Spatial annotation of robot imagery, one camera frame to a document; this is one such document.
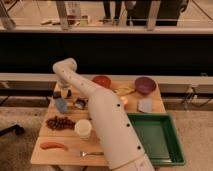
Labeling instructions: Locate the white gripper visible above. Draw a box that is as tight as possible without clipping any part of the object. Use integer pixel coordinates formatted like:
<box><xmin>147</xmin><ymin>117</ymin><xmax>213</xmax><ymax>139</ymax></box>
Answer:
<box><xmin>53</xmin><ymin>78</ymin><xmax>72</xmax><ymax>99</ymax></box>

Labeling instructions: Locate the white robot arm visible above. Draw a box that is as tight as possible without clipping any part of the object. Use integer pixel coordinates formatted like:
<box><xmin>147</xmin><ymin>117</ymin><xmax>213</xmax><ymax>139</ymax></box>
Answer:
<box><xmin>53</xmin><ymin>58</ymin><xmax>155</xmax><ymax>171</ymax></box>

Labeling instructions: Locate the blue cup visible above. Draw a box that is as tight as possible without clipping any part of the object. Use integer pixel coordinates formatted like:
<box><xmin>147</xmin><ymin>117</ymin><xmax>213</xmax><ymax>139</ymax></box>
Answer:
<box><xmin>55</xmin><ymin>98</ymin><xmax>68</xmax><ymax>113</ymax></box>

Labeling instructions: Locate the small dark toy item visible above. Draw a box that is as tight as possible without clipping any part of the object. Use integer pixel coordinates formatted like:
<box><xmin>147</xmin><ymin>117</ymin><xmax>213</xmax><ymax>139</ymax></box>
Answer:
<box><xmin>73</xmin><ymin>98</ymin><xmax>88</xmax><ymax>110</ymax></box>

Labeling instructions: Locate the bunch of red grapes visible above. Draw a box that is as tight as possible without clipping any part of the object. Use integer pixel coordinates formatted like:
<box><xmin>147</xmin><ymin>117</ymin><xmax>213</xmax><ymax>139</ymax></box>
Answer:
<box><xmin>46</xmin><ymin>116</ymin><xmax>75</xmax><ymax>130</ymax></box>

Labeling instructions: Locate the white cup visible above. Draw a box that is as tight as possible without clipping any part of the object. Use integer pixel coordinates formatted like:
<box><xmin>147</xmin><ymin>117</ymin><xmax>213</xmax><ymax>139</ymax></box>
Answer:
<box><xmin>74</xmin><ymin>119</ymin><xmax>92</xmax><ymax>139</ymax></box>

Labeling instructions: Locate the red bowl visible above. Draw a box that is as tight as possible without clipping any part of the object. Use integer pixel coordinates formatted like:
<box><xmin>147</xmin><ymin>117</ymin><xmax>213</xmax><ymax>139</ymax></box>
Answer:
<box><xmin>92</xmin><ymin>75</ymin><xmax>111</xmax><ymax>88</ymax></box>

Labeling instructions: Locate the wooden table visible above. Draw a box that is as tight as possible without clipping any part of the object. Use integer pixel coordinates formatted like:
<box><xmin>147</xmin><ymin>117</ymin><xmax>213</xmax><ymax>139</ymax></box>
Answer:
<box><xmin>31</xmin><ymin>86</ymin><xmax>165</xmax><ymax>166</ymax></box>

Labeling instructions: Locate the black object on floor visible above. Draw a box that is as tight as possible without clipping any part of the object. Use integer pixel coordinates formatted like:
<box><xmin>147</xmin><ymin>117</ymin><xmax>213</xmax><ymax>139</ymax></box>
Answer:
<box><xmin>0</xmin><ymin>124</ymin><xmax>25</xmax><ymax>136</ymax></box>

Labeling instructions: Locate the yellow banana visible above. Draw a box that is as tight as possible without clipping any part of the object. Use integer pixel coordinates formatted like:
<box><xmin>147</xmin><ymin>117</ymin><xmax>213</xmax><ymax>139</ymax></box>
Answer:
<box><xmin>114</xmin><ymin>87</ymin><xmax>135</xmax><ymax>96</ymax></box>

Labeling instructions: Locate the silver fork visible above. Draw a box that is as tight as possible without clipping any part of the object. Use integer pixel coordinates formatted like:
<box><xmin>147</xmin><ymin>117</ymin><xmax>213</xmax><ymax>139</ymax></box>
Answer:
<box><xmin>79</xmin><ymin>151</ymin><xmax>104</xmax><ymax>157</ymax></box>

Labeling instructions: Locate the purple bowl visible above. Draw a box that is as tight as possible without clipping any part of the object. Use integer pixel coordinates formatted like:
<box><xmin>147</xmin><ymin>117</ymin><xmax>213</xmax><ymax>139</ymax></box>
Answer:
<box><xmin>135</xmin><ymin>77</ymin><xmax>156</xmax><ymax>95</ymax></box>

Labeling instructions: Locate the grey blue sponge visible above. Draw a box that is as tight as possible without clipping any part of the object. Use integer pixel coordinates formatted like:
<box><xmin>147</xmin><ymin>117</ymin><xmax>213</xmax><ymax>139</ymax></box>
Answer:
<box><xmin>138</xmin><ymin>98</ymin><xmax>152</xmax><ymax>113</ymax></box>

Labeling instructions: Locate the green plastic tray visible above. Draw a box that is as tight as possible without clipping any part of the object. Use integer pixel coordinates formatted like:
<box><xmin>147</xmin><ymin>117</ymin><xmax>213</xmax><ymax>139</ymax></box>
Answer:
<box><xmin>128</xmin><ymin>114</ymin><xmax>185</xmax><ymax>167</ymax></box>

